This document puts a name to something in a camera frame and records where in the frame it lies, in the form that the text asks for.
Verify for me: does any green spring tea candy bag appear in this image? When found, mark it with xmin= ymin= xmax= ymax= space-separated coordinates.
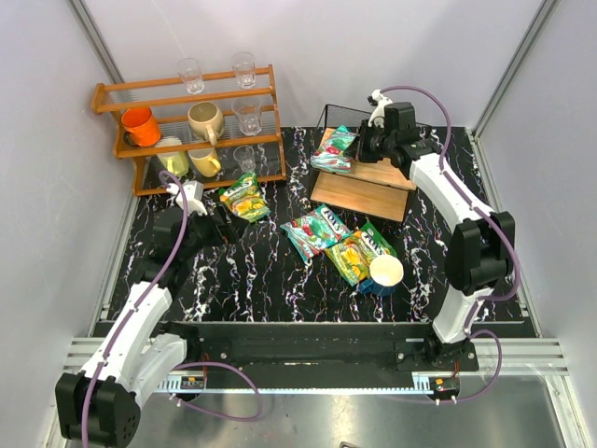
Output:
xmin=218 ymin=172 xmax=271 ymax=223

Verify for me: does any mint blossom candy bag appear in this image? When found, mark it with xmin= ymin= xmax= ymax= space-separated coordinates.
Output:
xmin=281 ymin=203 xmax=351 ymax=264
xmin=311 ymin=126 xmax=358 ymax=174

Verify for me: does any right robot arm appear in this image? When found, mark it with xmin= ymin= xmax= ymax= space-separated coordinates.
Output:
xmin=355 ymin=96 xmax=515 ymax=369

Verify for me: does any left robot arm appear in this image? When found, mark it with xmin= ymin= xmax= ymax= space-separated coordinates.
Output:
xmin=55 ymin=204 xmax=241 ymax=447

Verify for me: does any clear glass bottom shelf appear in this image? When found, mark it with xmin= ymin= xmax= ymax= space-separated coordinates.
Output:
xmin=233 ymin=146 xmax=256 ymax=173

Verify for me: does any clear glass shelf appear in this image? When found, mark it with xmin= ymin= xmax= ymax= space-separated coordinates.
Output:
xmin=231 ymin=96 xmax=262 ymax=136
xmin=233 ymin=146 xmax=256 ymax=173

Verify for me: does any clear glass middle shelf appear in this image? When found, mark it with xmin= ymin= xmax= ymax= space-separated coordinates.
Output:
xmin=231 ymin=96 xmax=262 ymax=136

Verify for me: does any yellow mug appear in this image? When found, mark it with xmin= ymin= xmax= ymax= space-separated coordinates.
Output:
xmin=188 ymin=147 xmax=222 ymax=177

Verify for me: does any pale green mug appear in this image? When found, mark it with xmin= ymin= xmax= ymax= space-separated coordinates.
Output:
xmin=155 ymin=136 xmax=189 ymax=177

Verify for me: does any wooden cup rack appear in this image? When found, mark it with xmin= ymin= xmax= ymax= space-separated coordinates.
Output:
xmin=91 ymin=65 xmax=286 ymax=196

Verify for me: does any beige mug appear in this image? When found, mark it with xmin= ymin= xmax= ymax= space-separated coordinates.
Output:
xmin=187 ymin=102 xmax=225 ymax=146

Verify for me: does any orange mug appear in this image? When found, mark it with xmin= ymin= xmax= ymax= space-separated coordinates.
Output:
xmin=120 ymin=107 xmax=161 ymax=147

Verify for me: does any blue mug white inside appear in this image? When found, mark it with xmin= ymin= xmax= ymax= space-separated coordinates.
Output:
xmin=357 ymin=255 xmax=404 ymax=298

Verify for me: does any clear glass top left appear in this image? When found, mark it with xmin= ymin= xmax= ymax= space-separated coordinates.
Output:
xmin=177 ymin=58 xmax=204 ymax=94

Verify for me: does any clear glass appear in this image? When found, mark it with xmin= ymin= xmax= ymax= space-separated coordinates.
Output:
xmin=231 ymin=51 xmax=257 ymax=89
xmin=177 ymin=58 xmax=204 ymax=94

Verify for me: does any clear glass top right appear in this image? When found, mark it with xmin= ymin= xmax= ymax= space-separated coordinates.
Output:
xmin=231 ymin=51 xmax=257 ymax=89

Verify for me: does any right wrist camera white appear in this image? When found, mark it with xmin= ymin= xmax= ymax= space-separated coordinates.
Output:
xmin=368 ymin=90 xmax=393 ymax=129

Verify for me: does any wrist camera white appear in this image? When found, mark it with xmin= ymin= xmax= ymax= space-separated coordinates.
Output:
xmin=368 ymin=90 xmax=393 ymax=129
xmin=166 ymin=181 xmax=208 ymax=217

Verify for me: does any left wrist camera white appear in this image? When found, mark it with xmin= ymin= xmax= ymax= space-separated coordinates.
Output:
xmin=166 ymin=181 xmax=208 ymax=217

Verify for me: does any black wire wooden shelf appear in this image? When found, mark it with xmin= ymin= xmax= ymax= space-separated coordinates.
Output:
xmin=309 ymin=104 xmax=417 ymax=222

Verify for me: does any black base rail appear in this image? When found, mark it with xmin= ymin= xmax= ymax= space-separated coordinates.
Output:
xmin=151 ymin=322 xmax=479 ymax=372

